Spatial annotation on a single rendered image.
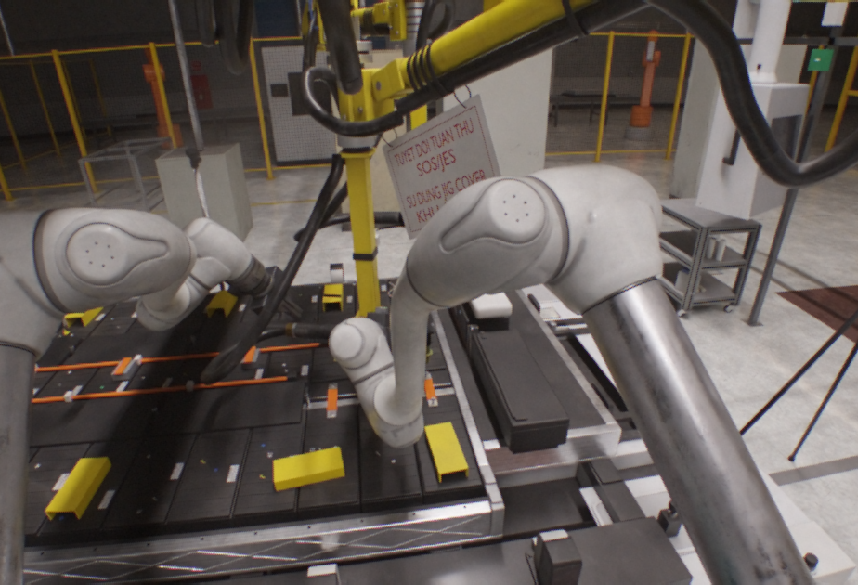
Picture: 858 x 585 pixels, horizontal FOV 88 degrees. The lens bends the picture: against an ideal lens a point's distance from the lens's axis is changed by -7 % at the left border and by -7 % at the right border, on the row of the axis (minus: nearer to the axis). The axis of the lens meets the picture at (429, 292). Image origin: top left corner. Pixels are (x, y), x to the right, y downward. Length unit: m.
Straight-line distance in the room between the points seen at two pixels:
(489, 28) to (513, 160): 4.96
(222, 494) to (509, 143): 5.04
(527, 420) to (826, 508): 2.03
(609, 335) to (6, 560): 0.67
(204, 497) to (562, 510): 0.92
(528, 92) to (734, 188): 2.85
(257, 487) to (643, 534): 0.92
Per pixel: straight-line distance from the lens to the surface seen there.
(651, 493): 1.48
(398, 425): 0.98
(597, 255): 0.56
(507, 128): 5.70
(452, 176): 0.99
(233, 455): 1.35
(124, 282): 0.62
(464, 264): 0.49
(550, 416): 1.23
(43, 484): 1.52
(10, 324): 0.67
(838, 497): 3.09
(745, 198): 3.58
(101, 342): 2.05
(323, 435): 1.33
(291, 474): 1.21
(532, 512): 1.45
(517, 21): 0.83
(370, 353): 0.98
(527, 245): 0.47
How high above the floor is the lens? 1.90
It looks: 27 degrees down
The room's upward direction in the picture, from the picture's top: 1 degrees counter-clockwise
